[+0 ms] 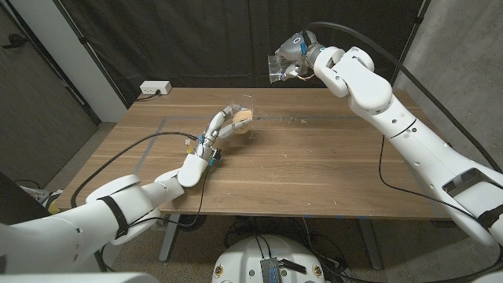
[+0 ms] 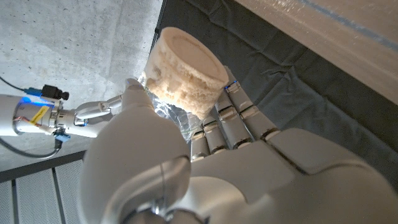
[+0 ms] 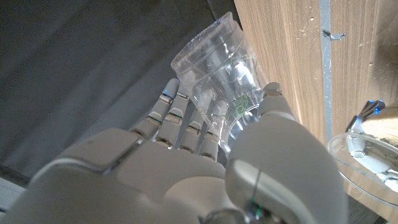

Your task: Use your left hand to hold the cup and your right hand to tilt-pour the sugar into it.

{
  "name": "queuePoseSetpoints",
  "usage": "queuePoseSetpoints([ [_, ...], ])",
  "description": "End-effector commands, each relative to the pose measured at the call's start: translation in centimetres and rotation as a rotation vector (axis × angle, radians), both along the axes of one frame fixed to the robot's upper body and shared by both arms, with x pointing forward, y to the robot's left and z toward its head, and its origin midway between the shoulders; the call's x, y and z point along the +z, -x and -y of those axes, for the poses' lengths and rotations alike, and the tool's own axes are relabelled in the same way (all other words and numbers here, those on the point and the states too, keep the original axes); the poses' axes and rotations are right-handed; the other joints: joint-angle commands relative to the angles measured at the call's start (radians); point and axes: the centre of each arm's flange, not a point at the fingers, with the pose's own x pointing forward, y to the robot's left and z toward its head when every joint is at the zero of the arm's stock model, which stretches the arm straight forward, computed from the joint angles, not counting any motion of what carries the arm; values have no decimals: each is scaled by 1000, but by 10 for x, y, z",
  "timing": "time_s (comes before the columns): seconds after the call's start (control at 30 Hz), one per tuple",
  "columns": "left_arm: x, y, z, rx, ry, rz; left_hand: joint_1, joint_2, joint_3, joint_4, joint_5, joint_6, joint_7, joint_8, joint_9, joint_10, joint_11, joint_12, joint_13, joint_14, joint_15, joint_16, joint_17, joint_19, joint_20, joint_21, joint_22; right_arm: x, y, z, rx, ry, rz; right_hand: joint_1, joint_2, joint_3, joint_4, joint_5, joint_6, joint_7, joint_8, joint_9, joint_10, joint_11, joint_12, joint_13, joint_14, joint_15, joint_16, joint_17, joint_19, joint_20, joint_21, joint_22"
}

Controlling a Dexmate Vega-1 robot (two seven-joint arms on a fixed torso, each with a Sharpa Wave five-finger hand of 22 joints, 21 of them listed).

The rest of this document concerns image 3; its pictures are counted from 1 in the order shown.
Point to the large clear plastic cup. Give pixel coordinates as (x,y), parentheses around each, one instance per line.
(217,62)

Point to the small clear plastic cup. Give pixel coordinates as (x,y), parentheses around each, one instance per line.
(357,174)

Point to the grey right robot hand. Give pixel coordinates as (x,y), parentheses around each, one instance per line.
(155,183)

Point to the black backdrop curtain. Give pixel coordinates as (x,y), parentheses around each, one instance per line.
(77,46)

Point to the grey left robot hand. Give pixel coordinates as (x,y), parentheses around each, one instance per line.
(370,107)

